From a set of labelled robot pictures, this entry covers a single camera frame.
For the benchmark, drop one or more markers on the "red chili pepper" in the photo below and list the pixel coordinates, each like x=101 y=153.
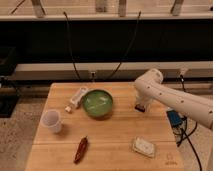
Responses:
x=81 y=150

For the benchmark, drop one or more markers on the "white plastic cup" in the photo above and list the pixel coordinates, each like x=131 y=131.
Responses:
x=51 y=120

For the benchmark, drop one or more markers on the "blue connector box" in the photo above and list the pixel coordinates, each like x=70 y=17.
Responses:
x=174 y=118

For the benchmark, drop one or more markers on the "green bowl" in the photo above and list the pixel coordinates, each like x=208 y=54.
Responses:
x=97 y=103

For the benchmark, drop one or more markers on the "black orange eraser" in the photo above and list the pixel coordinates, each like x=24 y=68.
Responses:
x=139 y=108

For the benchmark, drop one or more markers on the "white wall outlet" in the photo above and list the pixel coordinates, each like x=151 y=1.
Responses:
x=92 y=75

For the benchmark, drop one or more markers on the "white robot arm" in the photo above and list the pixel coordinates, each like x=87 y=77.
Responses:
x=149 y=87

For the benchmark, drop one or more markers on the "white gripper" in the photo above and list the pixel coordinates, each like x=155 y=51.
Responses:
x=143 y=101

